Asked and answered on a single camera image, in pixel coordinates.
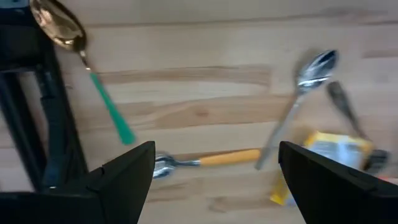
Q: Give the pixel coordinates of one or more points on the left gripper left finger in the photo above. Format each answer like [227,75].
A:
[124,186]

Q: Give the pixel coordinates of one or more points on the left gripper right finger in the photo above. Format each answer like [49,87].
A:
[335,193]

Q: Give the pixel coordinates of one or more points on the yellow ramen noodle packet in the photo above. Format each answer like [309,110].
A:
[339,149]

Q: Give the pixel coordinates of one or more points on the plain silver metal spoon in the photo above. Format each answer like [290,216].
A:
[314,73]

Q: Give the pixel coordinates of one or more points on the black metal table frame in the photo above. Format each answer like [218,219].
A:
[59,124]

